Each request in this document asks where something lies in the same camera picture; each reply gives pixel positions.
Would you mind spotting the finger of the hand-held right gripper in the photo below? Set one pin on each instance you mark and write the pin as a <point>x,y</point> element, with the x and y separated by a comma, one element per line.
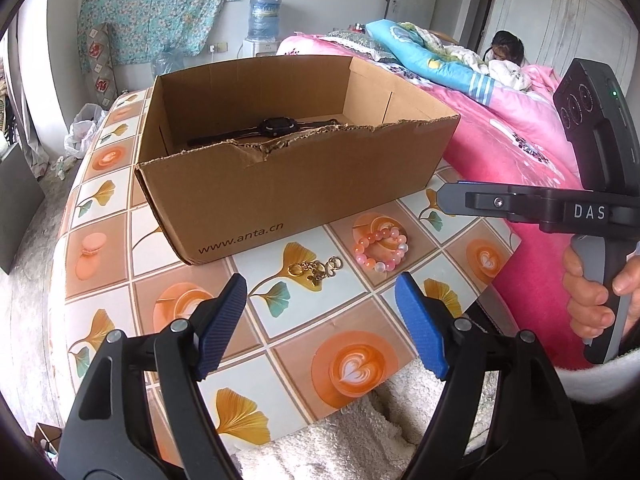
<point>450,197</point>

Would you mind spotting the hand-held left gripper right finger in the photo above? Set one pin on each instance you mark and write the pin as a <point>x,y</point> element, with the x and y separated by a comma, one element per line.
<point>422,325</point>

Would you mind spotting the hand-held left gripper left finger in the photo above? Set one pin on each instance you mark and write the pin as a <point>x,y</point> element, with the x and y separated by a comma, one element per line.
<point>220,330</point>

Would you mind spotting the brown cardboard box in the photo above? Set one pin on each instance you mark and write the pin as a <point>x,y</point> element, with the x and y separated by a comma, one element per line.
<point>300,190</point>

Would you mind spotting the black wrist watch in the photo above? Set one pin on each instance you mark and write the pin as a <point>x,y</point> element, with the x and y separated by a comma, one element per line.
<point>272,126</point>

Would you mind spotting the person's right hand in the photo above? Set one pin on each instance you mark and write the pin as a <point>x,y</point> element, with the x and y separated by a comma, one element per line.
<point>582,305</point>

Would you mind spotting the pink floral blanket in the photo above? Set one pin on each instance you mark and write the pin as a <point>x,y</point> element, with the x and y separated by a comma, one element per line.
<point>515,160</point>

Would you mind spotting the white fluffy garment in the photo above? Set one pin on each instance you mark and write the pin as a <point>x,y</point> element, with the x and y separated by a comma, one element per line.
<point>350,440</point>

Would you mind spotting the blue patterned quilt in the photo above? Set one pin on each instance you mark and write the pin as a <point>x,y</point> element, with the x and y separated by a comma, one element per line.
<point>425,60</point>

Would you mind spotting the white wardrobe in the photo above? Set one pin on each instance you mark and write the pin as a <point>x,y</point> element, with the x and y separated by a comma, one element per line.
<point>565,5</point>

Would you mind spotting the small open cardboard box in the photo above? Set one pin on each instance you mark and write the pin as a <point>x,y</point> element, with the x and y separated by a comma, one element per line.
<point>47,440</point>

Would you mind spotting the dark cabinet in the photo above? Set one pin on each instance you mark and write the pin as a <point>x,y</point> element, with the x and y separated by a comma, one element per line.
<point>17,210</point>

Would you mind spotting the white plastic bag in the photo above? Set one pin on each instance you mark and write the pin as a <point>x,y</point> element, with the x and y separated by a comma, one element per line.
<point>82,130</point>

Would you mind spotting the blue water bottle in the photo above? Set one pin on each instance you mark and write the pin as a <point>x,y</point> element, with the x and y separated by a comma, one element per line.
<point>264,17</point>

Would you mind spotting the clear water jug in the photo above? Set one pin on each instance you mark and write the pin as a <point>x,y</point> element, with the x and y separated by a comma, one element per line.
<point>167,62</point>

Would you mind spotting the rolled patterned mat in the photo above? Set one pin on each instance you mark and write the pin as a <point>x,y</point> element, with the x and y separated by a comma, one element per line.
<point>100,65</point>

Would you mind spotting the wall socket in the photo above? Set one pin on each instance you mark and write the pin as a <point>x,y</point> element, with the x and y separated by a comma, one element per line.
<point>217,48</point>

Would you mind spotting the floral wall cloth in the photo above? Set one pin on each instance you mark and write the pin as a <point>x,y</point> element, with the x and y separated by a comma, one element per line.
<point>150,5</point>

